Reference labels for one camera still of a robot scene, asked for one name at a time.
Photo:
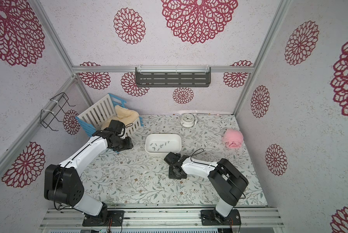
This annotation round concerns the pink plush toy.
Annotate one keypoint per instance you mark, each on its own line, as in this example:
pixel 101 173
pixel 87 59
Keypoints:
pixel 233 139

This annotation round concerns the cream plush cloth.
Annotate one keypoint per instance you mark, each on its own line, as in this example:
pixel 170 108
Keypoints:
pixel 126 116

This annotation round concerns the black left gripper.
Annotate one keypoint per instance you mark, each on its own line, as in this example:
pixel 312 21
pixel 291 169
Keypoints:
pixel 129 144

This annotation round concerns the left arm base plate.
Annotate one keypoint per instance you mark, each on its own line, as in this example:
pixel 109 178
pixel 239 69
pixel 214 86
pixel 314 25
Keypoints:
pixel 106 218

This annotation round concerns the white storage box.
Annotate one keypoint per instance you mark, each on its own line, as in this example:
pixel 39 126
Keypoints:
pixel 174 145

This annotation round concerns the black wire wall rack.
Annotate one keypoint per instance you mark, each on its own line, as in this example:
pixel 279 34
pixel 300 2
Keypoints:
pixel 47 116

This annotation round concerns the grey wall shelf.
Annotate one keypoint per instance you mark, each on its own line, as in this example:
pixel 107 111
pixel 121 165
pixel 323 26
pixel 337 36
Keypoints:
pixel 156 79

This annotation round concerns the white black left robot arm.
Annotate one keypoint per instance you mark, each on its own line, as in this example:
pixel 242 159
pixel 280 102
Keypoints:
pixel 62 182

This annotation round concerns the blue white slatted crate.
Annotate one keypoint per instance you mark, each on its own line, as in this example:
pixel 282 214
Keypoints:
pixel 93 118

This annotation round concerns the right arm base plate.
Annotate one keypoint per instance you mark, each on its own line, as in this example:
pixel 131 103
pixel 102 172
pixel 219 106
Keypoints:
pixel 213 218

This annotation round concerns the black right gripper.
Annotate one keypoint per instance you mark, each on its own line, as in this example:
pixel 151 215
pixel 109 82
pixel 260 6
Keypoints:
pixel 176 172

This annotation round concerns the white alarm clock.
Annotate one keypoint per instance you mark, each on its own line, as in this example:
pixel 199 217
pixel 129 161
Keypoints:
pixel 188 120

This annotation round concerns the aluminium front rail frame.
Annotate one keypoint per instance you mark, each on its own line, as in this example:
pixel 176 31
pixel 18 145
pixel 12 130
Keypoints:
pixel 181 208

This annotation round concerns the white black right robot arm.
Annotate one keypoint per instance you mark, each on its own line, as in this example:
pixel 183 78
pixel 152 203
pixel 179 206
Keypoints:
pixel 229 183

